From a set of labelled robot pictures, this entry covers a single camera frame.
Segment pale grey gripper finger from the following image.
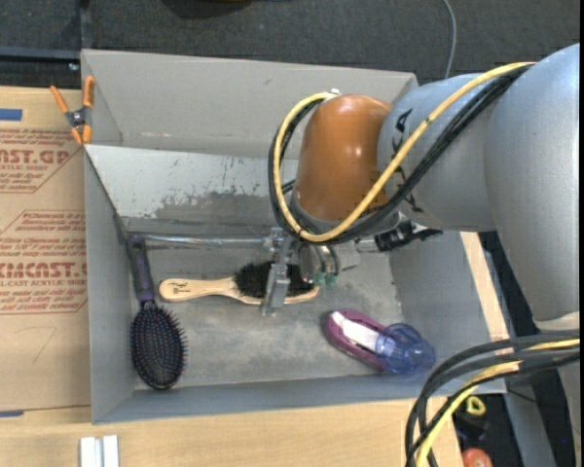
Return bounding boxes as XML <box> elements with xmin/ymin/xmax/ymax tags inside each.
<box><xmin>260</xmin><ymin>263</ymin><xmax>278</xmax><ymax>318</ymax></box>
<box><xmin>275</xmin><ymin>260</ymin><xmax>292</xmax><ymax>307</ymax></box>

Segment purple and black oval hairbrush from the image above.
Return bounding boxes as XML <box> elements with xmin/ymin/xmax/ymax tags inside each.
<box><xmin>126</xmin><ymin>238</ymin><xmax>190</xmax><ymax>391</ymax></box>

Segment wooden hairbrush black bristles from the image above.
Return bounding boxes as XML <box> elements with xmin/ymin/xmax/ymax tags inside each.
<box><xmin>158</xmin><ymin>259</ymin><xmax>321</xmax><ymax>306</ymax></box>

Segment black cylinder on white bracket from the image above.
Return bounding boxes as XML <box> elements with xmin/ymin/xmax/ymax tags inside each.
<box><xmin>373</xmin><ymin>220</ymin><xmax>445</xmax><ymax>253</ymax></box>

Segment brown cardboard board red print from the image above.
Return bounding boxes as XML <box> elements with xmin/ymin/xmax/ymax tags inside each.
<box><xmin>0</xmin><ymin>85</ymin><xmax>94</xmax><ymax>420</ymax></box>

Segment grey metal bin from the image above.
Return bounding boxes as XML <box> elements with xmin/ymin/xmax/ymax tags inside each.
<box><xmin>80</xmin><ymin>49</ymin><xmax>511</xmax><ymax>425</ymax></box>

